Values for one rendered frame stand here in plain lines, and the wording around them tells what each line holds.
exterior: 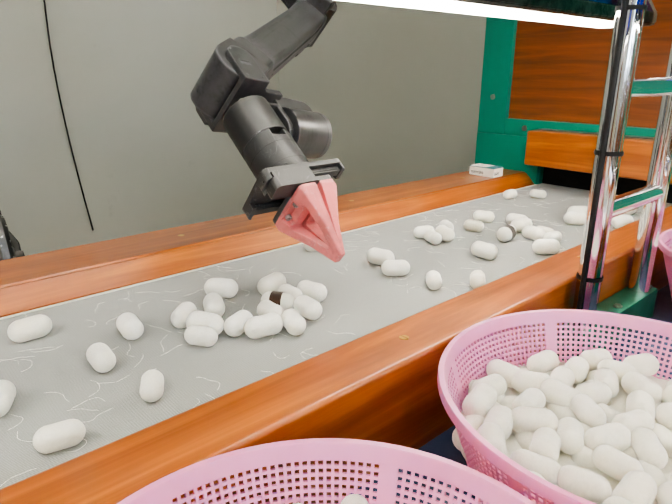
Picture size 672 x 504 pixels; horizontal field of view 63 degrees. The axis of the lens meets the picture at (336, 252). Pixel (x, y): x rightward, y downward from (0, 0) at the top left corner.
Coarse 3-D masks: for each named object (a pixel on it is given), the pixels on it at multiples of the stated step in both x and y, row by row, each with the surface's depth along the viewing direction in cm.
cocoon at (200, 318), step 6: (192, 312) 52; (198, 312) 52; (204, 312) 52; (186, 318) 52; (192, 318) 51; (198, 318) 51; (204, 318) 51; (210, 318) 51; (216, 318) 51; (186, 324) 52; (192, 324) 51; (198, 324) 51; (204, 324) 51; (210, 324) 51; (216, 324) 51; (222, 324) 51; (216, 330) 51
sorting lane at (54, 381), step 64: (576, 192) 113; (256, 256) 74; (320, 256) 74; (448, 256) 74; (512, 256) 74; (0, 320) 55; (64, 320) 55; (320, 320) 55; (384, 320) 55; (64, 384) 44; (128, 384) 44; (192, 384) 44; (0, 448) 36
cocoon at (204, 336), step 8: (192, 328) 49; (200, 328) 49; (208, 328) 49; (184, 336) 50; (192, 336) 49; (200, 336) 49; (208, 336) 49; (216, 336) 49; (192, 344) 50; (200, 344) 49; (208, 344) 49
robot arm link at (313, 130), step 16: (240, 48) 62; (240, 64) 60; (256, 64) 62; (240, 80) 59; (256, 80) 60; (240, 96) 61; (272, 96) 64; (224, 112) 62; (288, 112) 63; (304, 112) 64; (224, 128) 64; (304, 128) 63; (320, 128) 65; (304, 144) 64; (320, 144) 66
